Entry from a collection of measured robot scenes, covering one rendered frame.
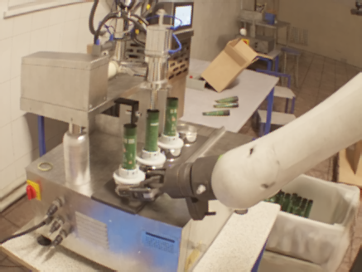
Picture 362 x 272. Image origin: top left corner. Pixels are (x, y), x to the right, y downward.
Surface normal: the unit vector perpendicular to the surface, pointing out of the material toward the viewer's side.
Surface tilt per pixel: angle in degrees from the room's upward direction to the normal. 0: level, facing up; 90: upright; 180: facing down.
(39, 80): 90
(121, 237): 90
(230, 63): 90
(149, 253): 90
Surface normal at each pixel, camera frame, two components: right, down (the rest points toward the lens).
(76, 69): -0.39, 0.33
